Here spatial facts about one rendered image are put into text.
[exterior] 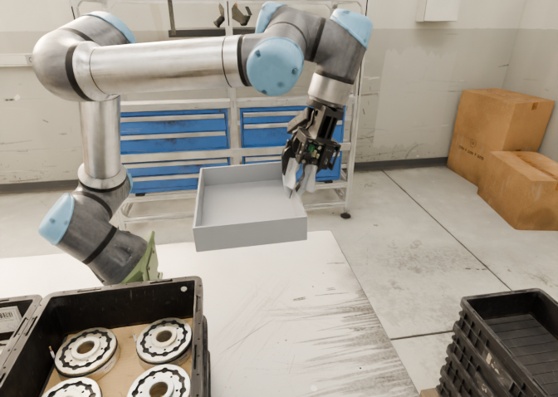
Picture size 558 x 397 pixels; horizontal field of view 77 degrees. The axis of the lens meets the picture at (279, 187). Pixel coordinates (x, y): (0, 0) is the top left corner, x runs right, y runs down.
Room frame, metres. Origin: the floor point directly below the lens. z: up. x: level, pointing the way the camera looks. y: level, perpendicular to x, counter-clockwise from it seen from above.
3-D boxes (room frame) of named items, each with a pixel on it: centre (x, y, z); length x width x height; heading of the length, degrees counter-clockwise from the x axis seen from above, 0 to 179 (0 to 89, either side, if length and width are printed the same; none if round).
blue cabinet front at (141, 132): (2.21, 0.69, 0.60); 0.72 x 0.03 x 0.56; 99
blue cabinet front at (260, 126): (2.34, -0.10, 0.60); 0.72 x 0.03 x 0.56; 99
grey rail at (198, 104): (2.31, 0.30, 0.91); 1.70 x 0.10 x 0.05; 99
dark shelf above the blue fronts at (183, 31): (2.54, 0.08, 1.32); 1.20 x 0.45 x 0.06; 99
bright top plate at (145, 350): (0.48, 0.22, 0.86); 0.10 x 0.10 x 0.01
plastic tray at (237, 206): (0.66, 0.07, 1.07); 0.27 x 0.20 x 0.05; 8
